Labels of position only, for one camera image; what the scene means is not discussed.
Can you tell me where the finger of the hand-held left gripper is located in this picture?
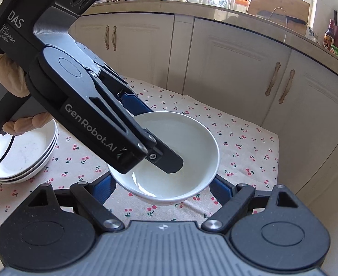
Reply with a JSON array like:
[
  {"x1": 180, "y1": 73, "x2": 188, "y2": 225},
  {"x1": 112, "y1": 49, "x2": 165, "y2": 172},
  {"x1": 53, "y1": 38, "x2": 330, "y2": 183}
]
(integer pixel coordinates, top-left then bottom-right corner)
[
  {"x1": 77, "y1": 42, "x2": 154, "y2": 117},
  {"x1": 90, "y1": 67, "x2": 184, "y2": 174}
]

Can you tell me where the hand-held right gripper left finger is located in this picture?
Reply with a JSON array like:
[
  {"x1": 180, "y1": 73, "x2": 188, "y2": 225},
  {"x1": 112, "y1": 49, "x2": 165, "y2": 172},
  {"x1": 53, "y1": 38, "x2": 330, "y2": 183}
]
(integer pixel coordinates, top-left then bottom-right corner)
[{"x1": 26, "y1": 175, "x2": 125, "y2": 232}]

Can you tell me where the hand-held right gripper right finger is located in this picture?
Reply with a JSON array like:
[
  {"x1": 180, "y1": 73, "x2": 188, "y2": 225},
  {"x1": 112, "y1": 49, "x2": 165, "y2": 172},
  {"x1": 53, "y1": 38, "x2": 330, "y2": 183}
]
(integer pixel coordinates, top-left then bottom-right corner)
[{"x1": 201, "y1": 175, "x2": 300, "y2": 232}]

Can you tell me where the white bowl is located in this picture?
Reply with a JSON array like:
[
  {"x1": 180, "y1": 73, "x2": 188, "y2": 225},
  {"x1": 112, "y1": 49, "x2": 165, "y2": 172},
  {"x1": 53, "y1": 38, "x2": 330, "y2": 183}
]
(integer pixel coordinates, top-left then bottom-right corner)
[{"x1": 107, "y1": 111, "x2": 220, "y2": 206}]

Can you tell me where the deep white fruit-print plate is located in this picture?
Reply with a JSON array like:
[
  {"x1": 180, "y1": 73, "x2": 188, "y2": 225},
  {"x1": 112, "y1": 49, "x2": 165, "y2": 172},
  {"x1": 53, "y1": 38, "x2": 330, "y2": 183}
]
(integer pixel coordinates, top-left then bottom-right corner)
[{"x1": 0, "y1": 117, "x2": 57, "y2": 179}]

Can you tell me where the person's left hand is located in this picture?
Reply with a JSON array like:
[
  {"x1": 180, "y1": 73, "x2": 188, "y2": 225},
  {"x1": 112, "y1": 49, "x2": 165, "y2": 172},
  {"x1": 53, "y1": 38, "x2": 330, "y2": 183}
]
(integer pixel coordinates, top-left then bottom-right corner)
[{"x1": 0, "y1": 53, "x2": 53, "y2": 135}]

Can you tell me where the cherry print tablecloth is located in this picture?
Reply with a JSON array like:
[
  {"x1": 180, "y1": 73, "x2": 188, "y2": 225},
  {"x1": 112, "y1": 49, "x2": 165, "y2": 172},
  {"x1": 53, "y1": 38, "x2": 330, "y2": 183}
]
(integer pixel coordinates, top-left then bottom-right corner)
[{"x1": 0, "y1": 76, "x2": 279, "y2": 236}]

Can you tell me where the beige kitchen countertop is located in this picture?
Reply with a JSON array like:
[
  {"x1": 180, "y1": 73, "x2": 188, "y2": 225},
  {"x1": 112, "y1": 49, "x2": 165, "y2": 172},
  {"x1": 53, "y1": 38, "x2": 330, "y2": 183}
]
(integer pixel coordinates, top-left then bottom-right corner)
[{"x1": 83, "y1": 0, "x2": 338, "y2": 87}]

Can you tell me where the white plastic bag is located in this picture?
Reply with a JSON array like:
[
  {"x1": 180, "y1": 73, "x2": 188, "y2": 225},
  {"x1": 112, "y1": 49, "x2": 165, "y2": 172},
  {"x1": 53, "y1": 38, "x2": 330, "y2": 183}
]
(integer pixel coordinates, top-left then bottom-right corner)
[{"x1": 306, "y1": 26, "x2": 320, "y2": 44}]

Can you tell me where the dark soy sauce bottle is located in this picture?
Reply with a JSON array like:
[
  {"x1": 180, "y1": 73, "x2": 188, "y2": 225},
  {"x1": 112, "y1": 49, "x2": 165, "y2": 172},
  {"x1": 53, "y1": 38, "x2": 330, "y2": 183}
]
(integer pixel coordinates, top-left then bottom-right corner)
[{"x1": 323, "y1": 20, "x2": 335, "y2": 51}]

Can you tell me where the black handled cleaver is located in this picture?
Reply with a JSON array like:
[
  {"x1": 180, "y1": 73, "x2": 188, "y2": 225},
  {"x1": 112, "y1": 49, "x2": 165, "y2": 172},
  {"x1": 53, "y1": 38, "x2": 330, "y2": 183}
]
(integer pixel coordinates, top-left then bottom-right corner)
[{"x1": 257, "y1": 10, "x2": 308, "y2": 26}]

